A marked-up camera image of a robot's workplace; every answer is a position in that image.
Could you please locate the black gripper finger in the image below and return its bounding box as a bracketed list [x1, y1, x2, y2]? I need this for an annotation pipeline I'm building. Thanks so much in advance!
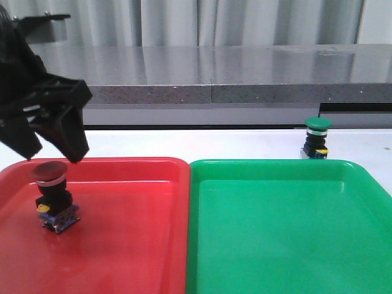
[1, 118, 42, 160]
[33, 106, 89, 164]

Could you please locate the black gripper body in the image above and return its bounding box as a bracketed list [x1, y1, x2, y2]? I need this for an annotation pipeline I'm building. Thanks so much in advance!
[1, 13, 92, 129]

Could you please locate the red mushroom push button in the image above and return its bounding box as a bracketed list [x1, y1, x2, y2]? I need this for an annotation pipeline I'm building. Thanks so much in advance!
[31, 161, 80, 234]

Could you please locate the green mushroom push button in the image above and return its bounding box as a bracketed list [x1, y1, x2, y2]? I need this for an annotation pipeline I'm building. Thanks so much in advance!
[300, 117, 332, 159]

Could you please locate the grey stone counter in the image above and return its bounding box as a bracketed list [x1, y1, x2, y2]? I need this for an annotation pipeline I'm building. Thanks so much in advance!
[33, 44, 391, 129]

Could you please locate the grey-white curtain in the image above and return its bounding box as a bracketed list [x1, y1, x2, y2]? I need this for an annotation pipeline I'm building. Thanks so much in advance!
[3, 1, 391, 47]

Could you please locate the red plastic tray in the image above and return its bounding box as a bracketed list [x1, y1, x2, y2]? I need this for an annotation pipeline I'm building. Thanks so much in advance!
[1, 157, 190, 293]

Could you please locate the green plastic tray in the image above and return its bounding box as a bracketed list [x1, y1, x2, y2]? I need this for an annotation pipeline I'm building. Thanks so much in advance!
[186, 159, 391, 293]

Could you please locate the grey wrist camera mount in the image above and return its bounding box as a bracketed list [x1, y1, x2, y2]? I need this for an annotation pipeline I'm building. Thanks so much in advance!
[12, 11, 71, 44]

